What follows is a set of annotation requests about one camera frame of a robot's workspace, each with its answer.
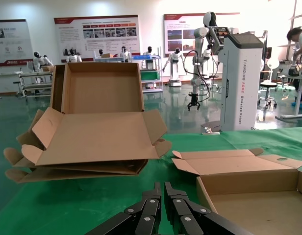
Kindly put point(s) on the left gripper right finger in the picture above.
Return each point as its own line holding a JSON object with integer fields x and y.
{"x": 185, "y": 215}

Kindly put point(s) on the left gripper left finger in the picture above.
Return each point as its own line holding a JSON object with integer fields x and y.
{"x": 146, "y": 215}

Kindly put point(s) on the open brown cardboard box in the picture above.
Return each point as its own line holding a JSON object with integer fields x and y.
{"x": 239, "y": 166}

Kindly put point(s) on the small brown cardboard box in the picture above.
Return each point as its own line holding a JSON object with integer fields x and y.
{"x": 107, "y": 55}

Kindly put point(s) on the metal shelving rack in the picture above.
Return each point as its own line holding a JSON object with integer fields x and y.
{"x": 153, "y": 90}

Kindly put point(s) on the green storage bin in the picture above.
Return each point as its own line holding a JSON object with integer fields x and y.
{"x": 149, "y": 75}

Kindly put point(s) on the white black humanoid robot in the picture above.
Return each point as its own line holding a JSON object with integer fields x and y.
{"x": 124, "y": 54}
{"x": 73, "y": 58}
{"x": 100, "y": 52}
{"x": 38, "y": 62}
{"x": 175, "y": 71}
{"x": 149, "y": 55}

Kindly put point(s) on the white wheeled humanoid robot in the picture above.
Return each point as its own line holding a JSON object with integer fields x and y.
{"x": 239, "y": 73}

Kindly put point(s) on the black round stool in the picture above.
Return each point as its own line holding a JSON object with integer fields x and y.
{"x": 268, "y": 85}

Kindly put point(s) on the blue storage tray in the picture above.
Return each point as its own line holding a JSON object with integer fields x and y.
{"x": 143, "y": 57}

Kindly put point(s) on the metal frame workbench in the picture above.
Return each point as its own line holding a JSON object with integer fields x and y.
{"x": 35, "y": 86}

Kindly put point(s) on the wall poster with photos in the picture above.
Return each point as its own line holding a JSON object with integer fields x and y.
{"x": 175, "y": 36}

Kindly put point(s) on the wide white red wall poster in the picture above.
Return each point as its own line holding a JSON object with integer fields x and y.
{"x": 67, "y": 36}

